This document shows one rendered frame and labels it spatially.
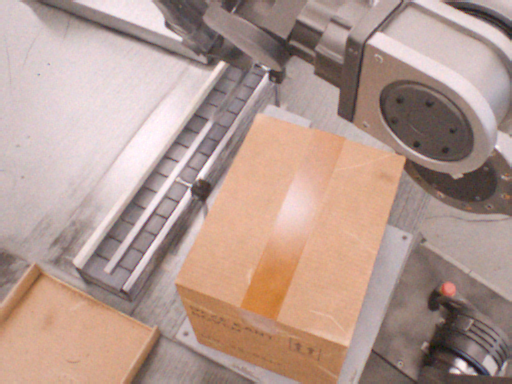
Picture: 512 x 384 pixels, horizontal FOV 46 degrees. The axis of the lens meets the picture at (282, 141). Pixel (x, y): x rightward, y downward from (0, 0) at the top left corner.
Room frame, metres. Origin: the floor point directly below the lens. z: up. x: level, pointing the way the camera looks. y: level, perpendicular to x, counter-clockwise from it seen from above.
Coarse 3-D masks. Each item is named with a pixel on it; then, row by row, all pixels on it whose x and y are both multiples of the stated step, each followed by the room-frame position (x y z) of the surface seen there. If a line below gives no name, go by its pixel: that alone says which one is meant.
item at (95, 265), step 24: (240, 72) 0.87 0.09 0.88; (264, 72) 0.87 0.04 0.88; (216, 96) 0.80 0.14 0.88; (240, 96) 0.80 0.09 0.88; (192, 120) 0.74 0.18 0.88; (216, 144) 0.68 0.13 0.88; (168, 168) 0.62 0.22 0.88; (192, 168) 0.63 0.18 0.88; (144, 192) 0.57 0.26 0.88; (120, 216) 0.52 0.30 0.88; (168, 216) 0.52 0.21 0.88; (120, 240) 0.47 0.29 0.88; (144, 240) 0.47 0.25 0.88; (96, 264) 0.42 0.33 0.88; (120, 264) 0.42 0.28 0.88; (120, 288) 0.38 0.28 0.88
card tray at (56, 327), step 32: (32, 288) 0.40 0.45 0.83; (64, 288) 0.40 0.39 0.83; (0, 320) 0.34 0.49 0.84; (32, 320) 0.34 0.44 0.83; (64, 320) 0.34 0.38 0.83; (96, 320) 0.34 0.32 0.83; (128, 320) 0.34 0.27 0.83; (0, 352) 0.29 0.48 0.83; (32, 352) 0.29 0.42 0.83; (64, 352) 0.29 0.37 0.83; (96, 352) 0.29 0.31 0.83; (128, 352) 0.29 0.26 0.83
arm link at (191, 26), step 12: (156, 0) 0.71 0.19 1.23; (168, 0) 0.71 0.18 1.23; (180, 0) 0.72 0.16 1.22; (192, 0) 0.74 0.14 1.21; (204, 0) 0.75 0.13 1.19; (168, 12) 0.71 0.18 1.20; (180, 12) 0.72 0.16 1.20; (192, 12) 0.73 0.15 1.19; (204, 12) 0.74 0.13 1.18; (180, 24) 0.71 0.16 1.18; (192, 24) 0.72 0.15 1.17; (204, 24) 0.74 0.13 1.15; (192, 36) 0.71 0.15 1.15; (204, 36) 0.73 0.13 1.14; (216, 36) 0.74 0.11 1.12; (204, 48) 0.72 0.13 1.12
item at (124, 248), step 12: (240, 84) 0.77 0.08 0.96; (228, 96) 0.74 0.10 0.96; (216, 120) 0.68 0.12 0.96; (204, 132) 0.65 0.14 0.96; (192, 144) 0.62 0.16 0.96; (192, 156) 0.60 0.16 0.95; (180, 168) 0.57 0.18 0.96; (168, 180) 0.55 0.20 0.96; (168, 192) 0.53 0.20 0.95; (156, 204) 0.50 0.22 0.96; (144, 216) 0.48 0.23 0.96; (144, 228) 0.46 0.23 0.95; (132, 240) 0.43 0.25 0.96; (120, 252) 0.41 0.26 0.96; (108, 264) 0.39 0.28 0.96
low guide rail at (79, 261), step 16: (224, 64) 0.86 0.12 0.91; (208, 80) 0.82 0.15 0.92; (192, 112) 0.74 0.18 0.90; (176, 128) 0.70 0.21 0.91; (160, 144) 0.66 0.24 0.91; (144, 176) 0.59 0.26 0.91; (128, 192) 0.55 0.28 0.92; (112, 208) 0.52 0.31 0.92; (112, 224) 0.49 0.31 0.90; (96, 240) 0.46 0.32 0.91; (80, 256) 0.42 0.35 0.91
